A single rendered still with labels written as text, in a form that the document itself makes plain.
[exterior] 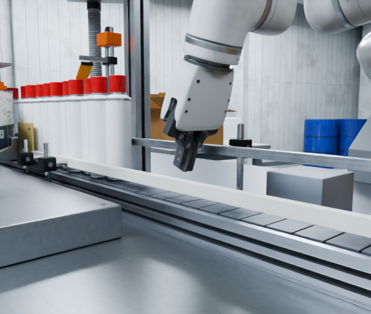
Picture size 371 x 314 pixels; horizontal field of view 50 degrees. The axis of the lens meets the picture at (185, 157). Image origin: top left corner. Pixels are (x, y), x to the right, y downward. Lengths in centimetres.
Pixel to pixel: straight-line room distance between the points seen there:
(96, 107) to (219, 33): 35
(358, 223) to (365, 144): 72
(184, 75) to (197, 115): 6
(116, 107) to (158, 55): 535
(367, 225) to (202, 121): 28
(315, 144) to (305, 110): 99
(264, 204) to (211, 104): 18
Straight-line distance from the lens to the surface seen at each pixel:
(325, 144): 727
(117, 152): 77
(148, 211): 64
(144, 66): 97
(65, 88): 96
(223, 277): 47
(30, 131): 109
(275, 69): 746
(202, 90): 57
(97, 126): 81
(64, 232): 56
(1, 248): 53
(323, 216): 44
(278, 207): 47
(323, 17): 92
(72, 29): 568
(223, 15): 55
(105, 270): 49
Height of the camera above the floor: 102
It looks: 7 degrees down
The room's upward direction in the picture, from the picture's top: straight up
